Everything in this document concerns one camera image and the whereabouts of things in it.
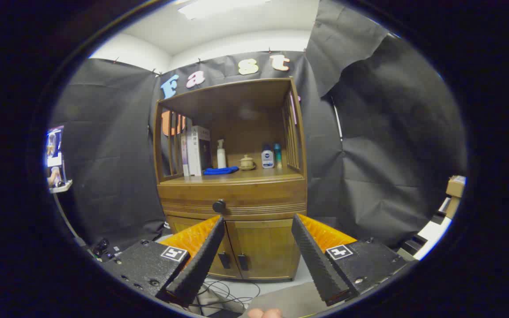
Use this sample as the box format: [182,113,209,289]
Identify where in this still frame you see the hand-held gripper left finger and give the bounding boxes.
[102,215,226,307]

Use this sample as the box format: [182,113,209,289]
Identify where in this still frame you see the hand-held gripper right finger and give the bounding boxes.
[291,213,418,306]

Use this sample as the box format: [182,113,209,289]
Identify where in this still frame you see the brown wooden drawer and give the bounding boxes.
[157,178,308,221]

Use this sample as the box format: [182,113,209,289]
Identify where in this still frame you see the wooden countertop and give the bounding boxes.
[161,166,304,184]

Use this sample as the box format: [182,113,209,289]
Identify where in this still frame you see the brown wooden cabinet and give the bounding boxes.
[152,78,308,281]

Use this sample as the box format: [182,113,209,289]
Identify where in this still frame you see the blue folded cloth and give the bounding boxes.
[203,166,239,175]

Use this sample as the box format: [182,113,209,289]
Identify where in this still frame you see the small black device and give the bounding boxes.
[92,238,110,257]

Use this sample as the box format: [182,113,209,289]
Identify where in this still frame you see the thin white book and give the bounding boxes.
[186,128,194,177]

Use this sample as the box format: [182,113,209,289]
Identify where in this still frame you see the thin pale purple book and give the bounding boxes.
[180,134,188,177]

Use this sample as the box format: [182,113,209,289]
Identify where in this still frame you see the thick white book dark cover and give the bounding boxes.
[191,126,213,176]

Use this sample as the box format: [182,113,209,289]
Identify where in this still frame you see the white table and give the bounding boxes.
[407,197,454,261]

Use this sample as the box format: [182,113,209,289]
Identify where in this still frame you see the cardboard box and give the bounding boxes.
[446,175,467,198]

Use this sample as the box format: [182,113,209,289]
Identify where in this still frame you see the wall poster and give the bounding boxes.
[45,126,66,190]

